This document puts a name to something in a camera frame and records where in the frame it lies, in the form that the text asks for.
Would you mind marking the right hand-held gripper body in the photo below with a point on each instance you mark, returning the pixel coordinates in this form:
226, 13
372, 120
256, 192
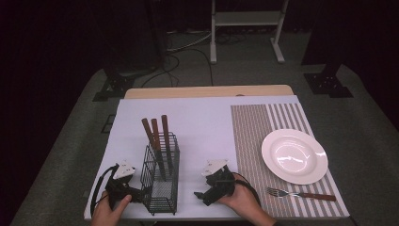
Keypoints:
219, 182

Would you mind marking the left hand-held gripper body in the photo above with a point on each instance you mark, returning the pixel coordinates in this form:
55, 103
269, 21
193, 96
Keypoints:
118, 187

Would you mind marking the person's left hand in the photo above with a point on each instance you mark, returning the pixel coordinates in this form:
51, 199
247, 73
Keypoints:
106, 212

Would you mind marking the person's right hand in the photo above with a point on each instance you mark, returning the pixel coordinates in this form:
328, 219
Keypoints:
243, 199

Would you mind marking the striped grey placemat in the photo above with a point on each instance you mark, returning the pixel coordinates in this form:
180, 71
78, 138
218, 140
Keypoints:
251, 141

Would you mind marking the white table cover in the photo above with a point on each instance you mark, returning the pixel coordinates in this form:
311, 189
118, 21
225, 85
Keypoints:
200, 125

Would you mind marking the floor socket box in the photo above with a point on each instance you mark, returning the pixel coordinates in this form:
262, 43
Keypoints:
108, 124

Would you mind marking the white round plate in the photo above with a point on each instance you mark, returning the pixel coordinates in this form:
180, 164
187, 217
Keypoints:
295, 156

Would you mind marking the black stand base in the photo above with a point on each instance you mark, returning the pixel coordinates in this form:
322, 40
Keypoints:
114, 86
327, 83

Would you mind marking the white metal stand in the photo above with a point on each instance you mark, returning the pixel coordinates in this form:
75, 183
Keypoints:
247, 17

